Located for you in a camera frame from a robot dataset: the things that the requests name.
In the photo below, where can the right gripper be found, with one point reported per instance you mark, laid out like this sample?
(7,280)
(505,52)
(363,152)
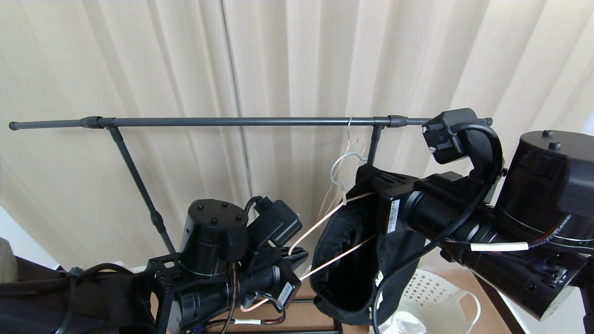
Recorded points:
(431,213)

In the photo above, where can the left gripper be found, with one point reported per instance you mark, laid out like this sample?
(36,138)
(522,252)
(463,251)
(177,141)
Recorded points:
(209,301)

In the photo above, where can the pink clothes hanger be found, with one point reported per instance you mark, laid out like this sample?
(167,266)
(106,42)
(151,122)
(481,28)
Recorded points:
(350,130)
(325,221)

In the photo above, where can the black shorts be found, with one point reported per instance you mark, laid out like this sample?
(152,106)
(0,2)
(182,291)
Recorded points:
(343,269)

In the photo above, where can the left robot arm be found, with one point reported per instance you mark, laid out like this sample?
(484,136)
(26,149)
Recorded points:
(213,232)

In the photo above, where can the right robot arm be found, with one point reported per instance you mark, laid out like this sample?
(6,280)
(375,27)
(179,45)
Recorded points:
(547,185)

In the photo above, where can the white laundry basket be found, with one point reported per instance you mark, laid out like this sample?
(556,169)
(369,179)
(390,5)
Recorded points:
(431,287)

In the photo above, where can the heap of clothes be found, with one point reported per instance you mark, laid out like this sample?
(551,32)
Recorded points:
(403,324)

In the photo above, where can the black clothes rack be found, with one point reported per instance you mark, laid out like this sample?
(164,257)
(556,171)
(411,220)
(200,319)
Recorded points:
(232,122)

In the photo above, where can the white curtain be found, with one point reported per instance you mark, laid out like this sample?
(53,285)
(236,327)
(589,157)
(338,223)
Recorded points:
(139,55)

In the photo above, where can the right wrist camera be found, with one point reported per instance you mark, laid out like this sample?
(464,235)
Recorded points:
(448,134)

